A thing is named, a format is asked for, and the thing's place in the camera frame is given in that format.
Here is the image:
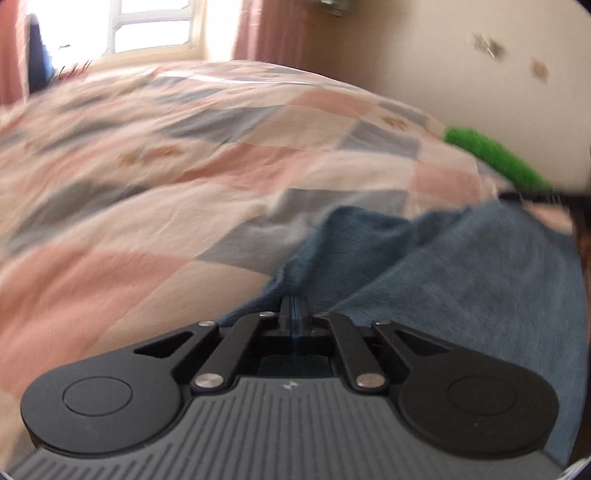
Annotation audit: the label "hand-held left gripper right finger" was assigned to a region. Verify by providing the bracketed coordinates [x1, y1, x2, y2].
[294, 298, 452, 396]

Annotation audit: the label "green cloth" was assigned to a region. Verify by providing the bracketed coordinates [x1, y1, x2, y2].
[443, 126, 554, 192]

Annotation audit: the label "dark blue object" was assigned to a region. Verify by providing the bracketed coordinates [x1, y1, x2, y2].
[27, 13, 55, 86]

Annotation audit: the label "brown wall decal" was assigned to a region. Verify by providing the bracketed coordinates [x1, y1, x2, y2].
[467, 31, 507, 60]
[530, 56, 551, 85]

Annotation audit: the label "window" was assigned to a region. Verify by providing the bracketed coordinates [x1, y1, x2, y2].
[107, 0, 195, 57]

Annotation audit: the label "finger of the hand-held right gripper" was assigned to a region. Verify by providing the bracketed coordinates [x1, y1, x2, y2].
[498, 186, 591, 205]

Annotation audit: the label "pink curtain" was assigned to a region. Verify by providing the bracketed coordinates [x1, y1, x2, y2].
[0, 0, 34, 108]
[232, 0, 309, 63]

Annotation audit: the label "patchwork bed quilt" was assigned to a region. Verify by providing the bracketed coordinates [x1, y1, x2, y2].
[0, 59, 573, 472]

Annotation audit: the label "blue denim jeans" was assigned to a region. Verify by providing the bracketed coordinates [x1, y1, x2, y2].
[221, 199, 583, 468]

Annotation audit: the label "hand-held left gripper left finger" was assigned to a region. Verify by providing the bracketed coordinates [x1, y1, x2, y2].
[134, 295, 295, 396]

